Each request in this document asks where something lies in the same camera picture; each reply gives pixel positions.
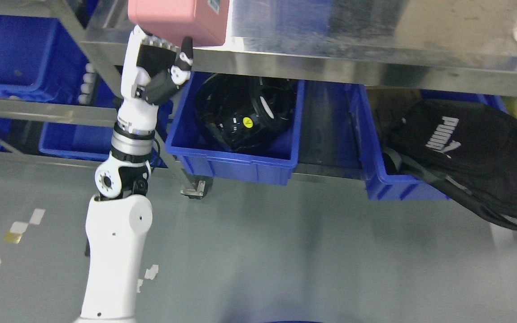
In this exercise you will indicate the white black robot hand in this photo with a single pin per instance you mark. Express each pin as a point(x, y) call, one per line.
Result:
point(153, 72)

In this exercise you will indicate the pink plastic storage box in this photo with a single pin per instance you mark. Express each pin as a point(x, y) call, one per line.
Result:
point(205, 21)

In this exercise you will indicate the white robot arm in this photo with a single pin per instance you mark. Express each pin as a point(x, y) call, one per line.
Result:
point(118, 220)

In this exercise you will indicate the blue bin with helmet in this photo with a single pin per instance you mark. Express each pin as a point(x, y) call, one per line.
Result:
point(273, 165)

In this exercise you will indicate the blue bin left lower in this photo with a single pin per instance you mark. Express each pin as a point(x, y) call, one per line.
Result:
point(83, 142)

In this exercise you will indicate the black helmet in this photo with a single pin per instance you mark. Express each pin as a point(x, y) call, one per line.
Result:
point(244, 114)

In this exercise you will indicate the blue bin left upper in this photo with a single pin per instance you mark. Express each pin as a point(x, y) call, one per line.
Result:
point(39, 61)

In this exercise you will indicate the blue bin with backpack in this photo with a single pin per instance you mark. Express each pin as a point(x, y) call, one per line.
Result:
point(372, 111)

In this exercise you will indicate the stainless steel work table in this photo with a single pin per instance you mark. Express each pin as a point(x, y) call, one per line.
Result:
point(446, 45)

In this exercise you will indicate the black Puma backpack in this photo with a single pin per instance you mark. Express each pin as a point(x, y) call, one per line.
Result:
point(466, 150)

